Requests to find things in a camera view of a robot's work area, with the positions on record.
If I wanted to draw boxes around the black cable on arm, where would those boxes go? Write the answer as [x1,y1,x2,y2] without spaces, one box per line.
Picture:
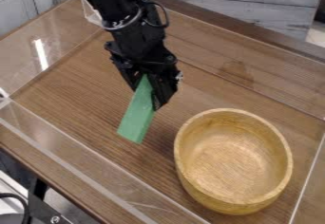
[140,0,171,29]

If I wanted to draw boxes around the brown wooden bowl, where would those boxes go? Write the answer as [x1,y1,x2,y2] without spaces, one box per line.
[173,108,292,215]

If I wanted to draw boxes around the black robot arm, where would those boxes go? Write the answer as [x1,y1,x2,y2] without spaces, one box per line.
[86,0,180,109]

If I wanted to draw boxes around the green rectangular block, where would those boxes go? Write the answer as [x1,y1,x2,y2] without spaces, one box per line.
[116,75,155,144]

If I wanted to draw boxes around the clear acrylic front wall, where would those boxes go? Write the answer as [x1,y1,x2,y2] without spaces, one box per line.
[0,99,210,224]

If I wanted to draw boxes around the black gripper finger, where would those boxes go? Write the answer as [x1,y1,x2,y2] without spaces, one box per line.
[120,69,141,90]
[147,69,183,111]

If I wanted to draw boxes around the black cable under table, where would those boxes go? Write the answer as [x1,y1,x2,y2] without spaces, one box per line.
[0,193,30,224]

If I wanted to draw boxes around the black table leg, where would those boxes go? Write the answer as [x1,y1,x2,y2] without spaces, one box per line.
[28,177,48,200]

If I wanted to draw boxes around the clear acrylic corner bracket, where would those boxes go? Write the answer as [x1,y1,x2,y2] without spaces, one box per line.
[81,0,103,27]

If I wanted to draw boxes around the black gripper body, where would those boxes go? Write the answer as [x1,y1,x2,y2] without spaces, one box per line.
[103,41,179,86]

